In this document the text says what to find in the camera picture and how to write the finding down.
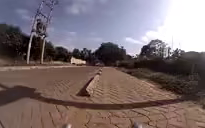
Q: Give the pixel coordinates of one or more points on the large dark tree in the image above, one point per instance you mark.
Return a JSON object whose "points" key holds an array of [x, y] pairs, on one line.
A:
{"points": [[110, 53]]}

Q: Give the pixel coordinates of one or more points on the group of small trees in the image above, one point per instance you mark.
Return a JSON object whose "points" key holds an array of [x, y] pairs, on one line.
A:
{"points": [[85, 55]]}

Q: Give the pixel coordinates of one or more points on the row of kerb stones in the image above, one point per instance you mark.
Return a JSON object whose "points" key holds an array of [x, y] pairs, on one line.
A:
{"points": [[90, 86]]}

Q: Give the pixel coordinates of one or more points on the red brick path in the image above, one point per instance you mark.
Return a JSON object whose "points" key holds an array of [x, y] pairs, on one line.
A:
{"points": [[123, 90]]}

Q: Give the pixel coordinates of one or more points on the brown paved road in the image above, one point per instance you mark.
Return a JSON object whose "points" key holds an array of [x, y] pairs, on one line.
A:
{"points": [[40, 78]]}

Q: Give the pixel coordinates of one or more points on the green planted verge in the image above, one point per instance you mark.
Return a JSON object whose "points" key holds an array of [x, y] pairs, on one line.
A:
{"points": [[170, 81]]}

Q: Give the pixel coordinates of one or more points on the robot's own part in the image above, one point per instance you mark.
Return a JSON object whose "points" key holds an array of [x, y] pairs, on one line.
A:
{"points": [[137, 125], [67, 126]]}

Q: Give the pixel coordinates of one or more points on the utility pole with transformer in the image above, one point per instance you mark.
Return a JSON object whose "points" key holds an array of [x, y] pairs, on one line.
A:
{"points": [[40, 28]]}

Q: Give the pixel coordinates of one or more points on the dark hedge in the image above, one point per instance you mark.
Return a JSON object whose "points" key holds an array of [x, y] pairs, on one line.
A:
{"points": [[176, 65]]}

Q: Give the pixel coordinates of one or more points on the pale kerb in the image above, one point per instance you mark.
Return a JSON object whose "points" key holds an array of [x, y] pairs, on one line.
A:
{"points": [[20, 68]]}

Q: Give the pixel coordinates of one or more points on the wood of dark trees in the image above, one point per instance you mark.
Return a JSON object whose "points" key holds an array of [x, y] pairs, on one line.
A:
{"points": [[6, 41]]}

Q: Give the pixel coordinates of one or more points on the long pale wall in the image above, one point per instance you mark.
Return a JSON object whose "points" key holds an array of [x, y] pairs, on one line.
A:
{"points": [[77, 61]]}

